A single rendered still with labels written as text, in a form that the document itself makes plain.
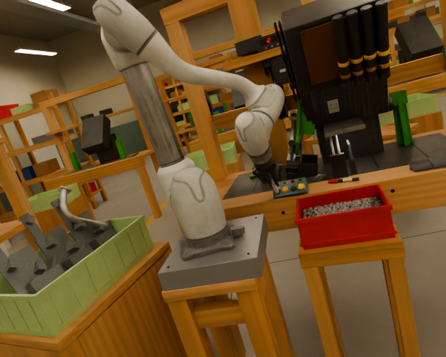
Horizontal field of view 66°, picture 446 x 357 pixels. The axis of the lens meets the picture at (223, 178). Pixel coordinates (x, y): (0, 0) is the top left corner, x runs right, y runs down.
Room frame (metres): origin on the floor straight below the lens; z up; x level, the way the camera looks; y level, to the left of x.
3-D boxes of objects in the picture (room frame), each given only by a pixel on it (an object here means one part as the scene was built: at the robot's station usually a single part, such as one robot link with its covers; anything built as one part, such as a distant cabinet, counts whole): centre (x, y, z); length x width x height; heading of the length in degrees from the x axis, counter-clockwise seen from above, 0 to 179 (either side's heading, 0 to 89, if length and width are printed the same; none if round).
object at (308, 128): (1.63, -0.46, 1.17); 0.13 x 0.12 x 0.20; 71
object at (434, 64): (2.01, -0.67, 1.23); 1.30 x 0.05 x 0.09; 71
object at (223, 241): (1.13, 0.09, 0.95); 0.22 x 0.18 x 0.06; 84
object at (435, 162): (1.27, -0.83, 0.91); 0.20 x 0.11 x 0.03; 70
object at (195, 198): (1.14, 0.11, 1.08); 0.18 x 0.16 x 0.22; 16
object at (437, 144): (1.66, -0.55, 0.89); 1.10 x 0.42 x 0.02; 71
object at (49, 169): (6.67, 3.59, 1.13); 2.48 x 0.54 x 2.27; 78
